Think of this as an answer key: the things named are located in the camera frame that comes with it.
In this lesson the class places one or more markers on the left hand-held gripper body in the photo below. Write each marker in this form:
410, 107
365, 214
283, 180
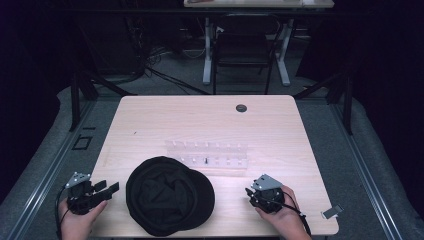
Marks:
79, 196

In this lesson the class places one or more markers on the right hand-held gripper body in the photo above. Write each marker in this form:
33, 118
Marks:
268, 195

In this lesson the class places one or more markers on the black cap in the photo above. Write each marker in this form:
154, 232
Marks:
168, 196

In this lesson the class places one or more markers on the person's left hand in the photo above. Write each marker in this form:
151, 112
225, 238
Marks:
78, 225

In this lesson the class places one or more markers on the person's right hand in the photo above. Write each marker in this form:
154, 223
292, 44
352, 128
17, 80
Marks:
288, 220

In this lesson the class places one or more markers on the clear acrylic peg rack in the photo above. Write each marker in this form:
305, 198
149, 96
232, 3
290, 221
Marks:
206, 154

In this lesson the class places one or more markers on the small grey metal clip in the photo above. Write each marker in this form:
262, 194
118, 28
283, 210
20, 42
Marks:
332, 212

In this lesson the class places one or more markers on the grey round table grommet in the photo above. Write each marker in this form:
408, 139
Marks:
241, 108

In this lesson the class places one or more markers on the black metal stand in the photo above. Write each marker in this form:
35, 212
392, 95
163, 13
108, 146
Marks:
347, 103
75, 100

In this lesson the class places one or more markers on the black chair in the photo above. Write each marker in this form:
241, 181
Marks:
243, 50

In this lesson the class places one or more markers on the white-legged desk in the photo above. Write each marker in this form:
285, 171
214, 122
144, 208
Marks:
253, 3

